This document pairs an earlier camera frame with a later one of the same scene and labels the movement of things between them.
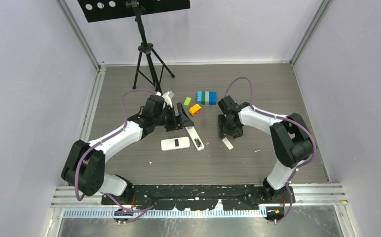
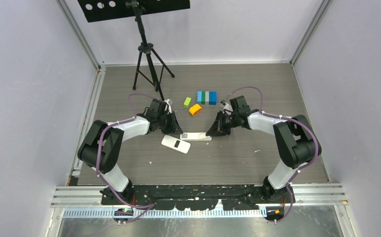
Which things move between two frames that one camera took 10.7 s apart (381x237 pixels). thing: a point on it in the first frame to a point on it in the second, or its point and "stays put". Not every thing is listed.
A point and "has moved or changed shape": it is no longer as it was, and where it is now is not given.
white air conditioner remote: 197,140 has moved or changed shape
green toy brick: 187,102 stays put
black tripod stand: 149,66 stays put
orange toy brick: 195,109 stays put
